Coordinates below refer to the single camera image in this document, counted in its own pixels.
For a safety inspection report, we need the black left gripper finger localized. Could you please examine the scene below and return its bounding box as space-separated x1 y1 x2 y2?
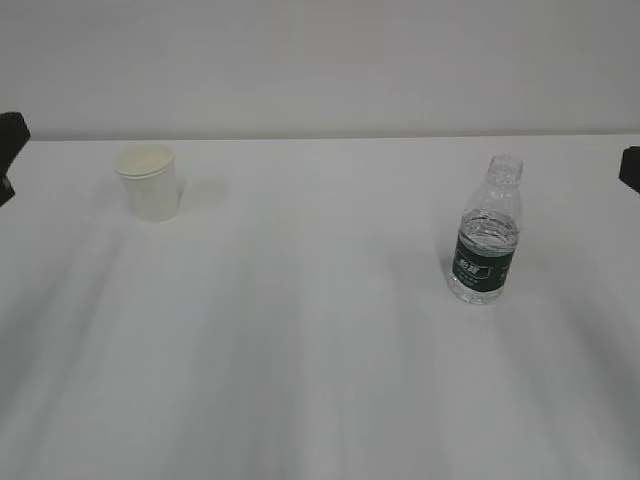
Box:
0 111 31 206

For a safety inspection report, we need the clear water bottle green label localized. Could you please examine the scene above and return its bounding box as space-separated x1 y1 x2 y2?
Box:
448 154 523 305

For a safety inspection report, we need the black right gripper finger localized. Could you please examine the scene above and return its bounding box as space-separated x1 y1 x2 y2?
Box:
619 146 640 193

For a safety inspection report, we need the white paper cup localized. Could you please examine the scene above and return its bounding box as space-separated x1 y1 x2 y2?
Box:
115 144 180 222

